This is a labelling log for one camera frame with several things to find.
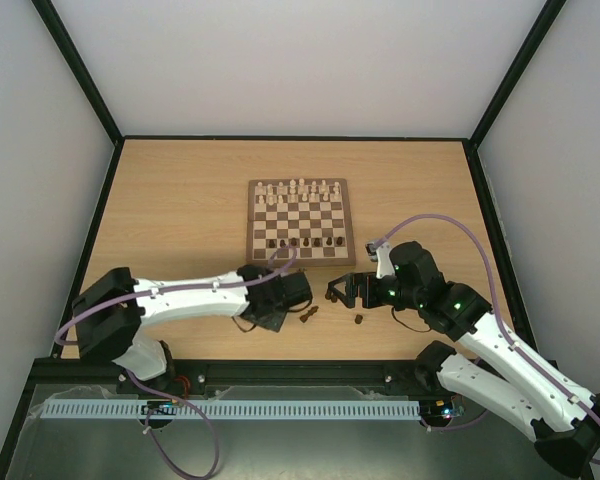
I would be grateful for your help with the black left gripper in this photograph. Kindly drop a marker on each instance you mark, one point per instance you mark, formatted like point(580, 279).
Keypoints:
point(274, 322)

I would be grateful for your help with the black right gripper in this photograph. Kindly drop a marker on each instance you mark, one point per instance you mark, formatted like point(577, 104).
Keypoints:
point(355, 290)

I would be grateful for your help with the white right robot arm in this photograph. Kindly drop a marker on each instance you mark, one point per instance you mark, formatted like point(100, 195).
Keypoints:
point(560, 417)

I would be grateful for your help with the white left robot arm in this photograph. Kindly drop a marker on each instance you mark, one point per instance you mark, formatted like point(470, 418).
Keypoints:
point(117, 308)

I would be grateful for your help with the wooden chess board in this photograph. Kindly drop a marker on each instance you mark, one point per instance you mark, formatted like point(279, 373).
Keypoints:
point(300, 220)

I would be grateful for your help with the dark fallen king piece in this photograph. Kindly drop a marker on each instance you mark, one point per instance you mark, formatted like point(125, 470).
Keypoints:
point(310, 312)

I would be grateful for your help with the white queen piece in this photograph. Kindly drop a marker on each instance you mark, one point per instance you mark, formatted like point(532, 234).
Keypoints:
point(292, 187)

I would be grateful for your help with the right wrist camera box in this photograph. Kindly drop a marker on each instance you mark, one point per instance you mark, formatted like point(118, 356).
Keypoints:
point(378, 252)

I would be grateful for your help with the grey slotted cable duct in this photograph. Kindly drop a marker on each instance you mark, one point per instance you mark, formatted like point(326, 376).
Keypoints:
point(231, 410)

